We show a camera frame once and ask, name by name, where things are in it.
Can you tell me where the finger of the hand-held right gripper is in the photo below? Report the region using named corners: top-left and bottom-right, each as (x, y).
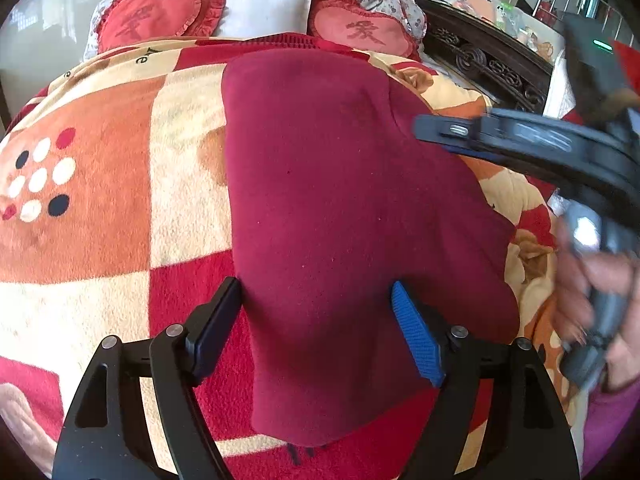
top-left (412, 109), bottom-right (586, 181)

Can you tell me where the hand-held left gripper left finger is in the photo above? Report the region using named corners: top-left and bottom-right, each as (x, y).
top-left (51, 276), bottom-right (243, 480)

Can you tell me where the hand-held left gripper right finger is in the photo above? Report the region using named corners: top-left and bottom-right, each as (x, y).
top-left (391, 281), bottom-right (581, 480)

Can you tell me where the dark red garment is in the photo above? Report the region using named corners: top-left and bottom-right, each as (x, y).
top-left (221, 50), bottom-right (523, 448)

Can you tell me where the person's right forearm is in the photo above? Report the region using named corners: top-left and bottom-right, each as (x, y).
top-left (580, 380), bottom-right (640, 468)

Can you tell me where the person's right hand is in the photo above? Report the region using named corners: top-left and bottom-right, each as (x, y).
top-left (550, 222), bottom-right (640, 394)

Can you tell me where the checked fleece blanket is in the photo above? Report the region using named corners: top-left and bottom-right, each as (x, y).
top-left (0, 37), bottom-right (591, 480)

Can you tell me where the red heart pillow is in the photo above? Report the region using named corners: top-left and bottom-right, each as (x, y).
top-left (307, 0), bottom-right (423, 60)
top-left (95, 0), bottom-right (227, 53)

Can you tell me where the red knit blanket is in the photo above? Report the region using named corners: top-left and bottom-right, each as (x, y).
top-left (190, 32), bottom-right (381, 61)

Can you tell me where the white pillow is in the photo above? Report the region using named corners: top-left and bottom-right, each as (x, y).
top-left (220, 0), bottom-right (314, 41)

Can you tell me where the carved dark wooden bed frame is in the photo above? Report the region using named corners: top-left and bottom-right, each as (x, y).
top-left (414, 0), bottom-right (557, 117)

